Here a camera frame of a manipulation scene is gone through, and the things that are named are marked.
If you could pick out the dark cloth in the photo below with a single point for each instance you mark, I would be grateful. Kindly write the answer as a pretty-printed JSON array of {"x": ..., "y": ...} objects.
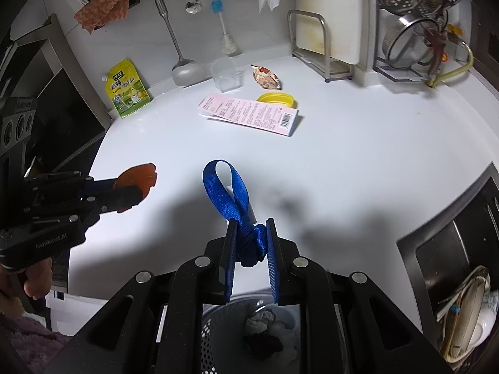
[{"x": 263, "y": 344}]

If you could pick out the pink printed receipt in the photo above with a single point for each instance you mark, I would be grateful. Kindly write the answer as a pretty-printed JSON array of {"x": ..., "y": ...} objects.
[{"x": 249, "y": 115}]

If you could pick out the white cutting board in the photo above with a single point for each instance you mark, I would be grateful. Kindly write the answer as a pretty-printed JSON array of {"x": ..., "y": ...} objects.
[{"x": 335, "y": 11}]

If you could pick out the stack of dishes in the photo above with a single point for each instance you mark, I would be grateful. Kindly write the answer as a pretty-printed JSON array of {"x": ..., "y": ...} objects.
[{"x": 471, "y": 315}]

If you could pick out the clear plastic cup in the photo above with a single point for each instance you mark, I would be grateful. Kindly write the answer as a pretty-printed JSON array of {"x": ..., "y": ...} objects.
[{"x": 226, "y": 76}]

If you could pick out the yellow gas valve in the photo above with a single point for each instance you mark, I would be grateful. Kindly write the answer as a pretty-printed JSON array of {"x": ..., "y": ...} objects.
[{"x": 454, "y": 31}]

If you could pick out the orange peel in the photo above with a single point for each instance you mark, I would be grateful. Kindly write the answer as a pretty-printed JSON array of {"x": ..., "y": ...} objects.
[{"x": 136, "y": 177}]

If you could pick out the white bottle brush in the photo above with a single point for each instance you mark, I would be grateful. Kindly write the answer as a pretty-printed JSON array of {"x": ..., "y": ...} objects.
[{"x": 230, "y": 45}]

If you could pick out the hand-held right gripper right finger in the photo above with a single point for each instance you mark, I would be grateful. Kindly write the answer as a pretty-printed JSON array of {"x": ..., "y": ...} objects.
[{"x": 273, "y": 261}]

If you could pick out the steel lid rack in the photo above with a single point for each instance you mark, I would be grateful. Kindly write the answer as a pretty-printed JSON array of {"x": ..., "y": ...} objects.
[{"x": 393, "y": 72}]

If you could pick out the grey perforated trash bin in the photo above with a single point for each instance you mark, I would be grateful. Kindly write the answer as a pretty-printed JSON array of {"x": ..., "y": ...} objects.
[{"x": 208, "y": 339}]

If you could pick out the grey paper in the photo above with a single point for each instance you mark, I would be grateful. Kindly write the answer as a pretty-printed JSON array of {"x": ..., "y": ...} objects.
[{"x": 259, "y": 321}]

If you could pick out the steel pot lid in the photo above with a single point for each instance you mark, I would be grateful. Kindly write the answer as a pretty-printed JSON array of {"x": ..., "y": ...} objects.
[{"x": 409, "y": 41}]

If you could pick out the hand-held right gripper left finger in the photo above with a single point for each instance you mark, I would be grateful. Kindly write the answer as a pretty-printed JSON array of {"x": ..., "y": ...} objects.
[{"x": 230, "y": 261}]

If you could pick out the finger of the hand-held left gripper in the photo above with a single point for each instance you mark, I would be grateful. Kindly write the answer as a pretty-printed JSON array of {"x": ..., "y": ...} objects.
[
  {"x": 66, "y": 183},
  {"x": 117, "y": 198}
]

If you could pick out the black glass cooktop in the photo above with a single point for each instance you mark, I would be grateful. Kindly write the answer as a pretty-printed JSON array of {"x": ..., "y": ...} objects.
[{"x": 66, "y": 117}]

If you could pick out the patterned snack wrapper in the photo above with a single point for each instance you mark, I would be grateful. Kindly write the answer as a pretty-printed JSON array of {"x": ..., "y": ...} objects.
[{"x": 267, "y": 78}]

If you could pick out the person's left hand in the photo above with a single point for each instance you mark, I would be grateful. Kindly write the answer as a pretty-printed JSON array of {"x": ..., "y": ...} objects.
[{"x": 39, "y": 276}]

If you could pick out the steel cutting board rack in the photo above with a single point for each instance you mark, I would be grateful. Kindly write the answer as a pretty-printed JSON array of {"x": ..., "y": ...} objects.
[{"x": 335, "y": 74}]

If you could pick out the dark steel sink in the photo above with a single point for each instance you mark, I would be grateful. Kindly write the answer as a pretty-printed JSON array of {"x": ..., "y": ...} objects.
[{"x": 436, "y": 249}]

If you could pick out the steel ladle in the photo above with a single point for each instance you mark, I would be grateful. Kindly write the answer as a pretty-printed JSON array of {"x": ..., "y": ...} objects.
[{"x": 185, "y": 72}]

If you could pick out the yellow plastic lid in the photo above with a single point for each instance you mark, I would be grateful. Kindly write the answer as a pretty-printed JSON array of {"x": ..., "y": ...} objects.
[{"x": 275, "y": 98}]

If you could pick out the orange dish cloth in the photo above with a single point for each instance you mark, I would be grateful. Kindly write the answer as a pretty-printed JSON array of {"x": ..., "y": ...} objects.
[{"x": 103, "y": 7}]

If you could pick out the white paper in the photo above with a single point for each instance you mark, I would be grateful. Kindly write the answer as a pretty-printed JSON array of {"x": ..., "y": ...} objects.
[{"x": 287, "y": 339}]

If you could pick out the person's left forearm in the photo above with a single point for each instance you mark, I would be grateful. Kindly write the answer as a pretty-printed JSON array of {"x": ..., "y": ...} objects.
[{"x": 31, "y": 343}]

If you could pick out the yellow-green seasoning pouch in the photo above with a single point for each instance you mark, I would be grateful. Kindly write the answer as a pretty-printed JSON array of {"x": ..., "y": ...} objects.
[{"x": 126, "y": 93}]

